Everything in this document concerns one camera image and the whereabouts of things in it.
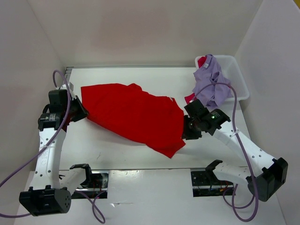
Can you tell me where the red t shirt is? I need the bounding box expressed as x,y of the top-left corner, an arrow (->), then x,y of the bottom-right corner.
81,83 -> 185,158

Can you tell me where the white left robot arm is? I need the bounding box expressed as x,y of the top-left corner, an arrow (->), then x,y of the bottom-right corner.
19,89 -> 91,216

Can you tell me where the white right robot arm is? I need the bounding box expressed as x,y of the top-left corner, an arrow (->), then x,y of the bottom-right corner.
182,100 -> 288,202

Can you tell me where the lilac t shirt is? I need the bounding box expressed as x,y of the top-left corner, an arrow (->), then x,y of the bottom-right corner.
192,54 -> 232,107

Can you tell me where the white plastic basket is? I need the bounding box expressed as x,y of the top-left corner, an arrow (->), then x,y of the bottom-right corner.
195,55 -> 250,101

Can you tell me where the magenta t shirt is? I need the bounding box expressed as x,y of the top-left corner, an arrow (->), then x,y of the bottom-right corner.
185,56 -> 207,104

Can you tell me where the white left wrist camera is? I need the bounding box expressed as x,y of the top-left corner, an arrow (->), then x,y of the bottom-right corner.
58,81 -> 76,99

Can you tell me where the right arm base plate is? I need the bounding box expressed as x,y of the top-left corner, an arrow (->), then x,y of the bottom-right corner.
190,169 -> 234,197

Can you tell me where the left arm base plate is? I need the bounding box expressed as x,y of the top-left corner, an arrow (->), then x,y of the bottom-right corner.
59,169 -> 109,199

